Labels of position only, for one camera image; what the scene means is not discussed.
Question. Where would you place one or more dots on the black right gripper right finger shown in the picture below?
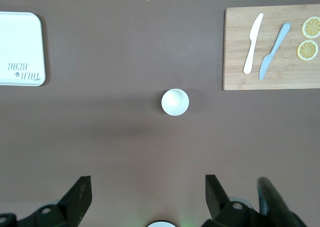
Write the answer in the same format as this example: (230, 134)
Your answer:
(217, 202)

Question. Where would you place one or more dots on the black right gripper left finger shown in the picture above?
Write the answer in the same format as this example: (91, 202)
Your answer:
(75, 202)

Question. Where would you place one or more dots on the white IKEA cup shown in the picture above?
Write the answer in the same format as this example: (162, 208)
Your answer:
(175, 102)

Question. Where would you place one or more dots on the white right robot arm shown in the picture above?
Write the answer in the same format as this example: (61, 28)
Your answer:
(161, 224)

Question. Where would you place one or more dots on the bamboo cutting board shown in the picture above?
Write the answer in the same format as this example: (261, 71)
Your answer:
(282, 82)

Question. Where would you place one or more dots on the brown table cover mat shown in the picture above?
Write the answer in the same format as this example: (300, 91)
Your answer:
(125, 49)

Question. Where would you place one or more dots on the grey plastic knife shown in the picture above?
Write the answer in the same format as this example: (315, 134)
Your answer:
(275, 49)

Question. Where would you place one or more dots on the white plastic knife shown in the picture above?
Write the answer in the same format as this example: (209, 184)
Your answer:
(253, 42)

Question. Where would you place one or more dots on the cream bear print tray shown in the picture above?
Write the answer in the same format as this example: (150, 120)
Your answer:
(20, 42)

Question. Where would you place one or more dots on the yellow lemon slice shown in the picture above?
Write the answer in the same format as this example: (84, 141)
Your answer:
(311, 27)
(307, 50)

